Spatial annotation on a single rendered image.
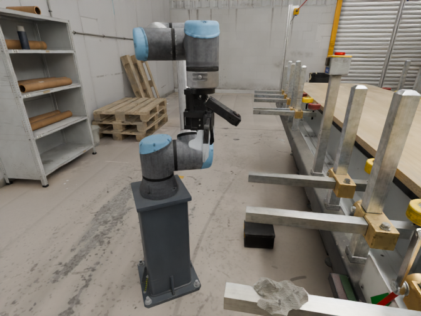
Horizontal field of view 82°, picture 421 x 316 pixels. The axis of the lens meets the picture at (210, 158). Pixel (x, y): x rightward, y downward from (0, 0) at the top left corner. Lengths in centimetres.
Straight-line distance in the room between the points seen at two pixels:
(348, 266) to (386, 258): 24
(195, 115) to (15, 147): 238
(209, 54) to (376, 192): 53
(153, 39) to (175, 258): 104
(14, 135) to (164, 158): 197
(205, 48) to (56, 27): 289
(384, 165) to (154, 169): 85
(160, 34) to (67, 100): 281
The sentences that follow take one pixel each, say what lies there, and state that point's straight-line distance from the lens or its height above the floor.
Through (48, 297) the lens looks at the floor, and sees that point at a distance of 178.
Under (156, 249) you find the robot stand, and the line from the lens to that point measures 132.
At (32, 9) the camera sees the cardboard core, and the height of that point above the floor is 160.
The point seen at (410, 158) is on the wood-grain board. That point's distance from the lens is 107.
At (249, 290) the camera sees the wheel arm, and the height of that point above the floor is 86.
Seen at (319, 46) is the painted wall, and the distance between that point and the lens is 851.
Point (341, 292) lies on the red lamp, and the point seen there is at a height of 70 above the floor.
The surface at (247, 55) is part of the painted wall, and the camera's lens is 824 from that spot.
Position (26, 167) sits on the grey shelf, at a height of 21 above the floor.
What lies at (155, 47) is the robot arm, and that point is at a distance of 78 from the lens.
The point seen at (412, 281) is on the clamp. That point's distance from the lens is 58.
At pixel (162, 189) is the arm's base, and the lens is 116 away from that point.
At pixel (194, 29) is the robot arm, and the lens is 68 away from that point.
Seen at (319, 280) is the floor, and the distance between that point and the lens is 173.
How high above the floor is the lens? 123
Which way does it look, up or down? 23 degrees down
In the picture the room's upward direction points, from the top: straight up
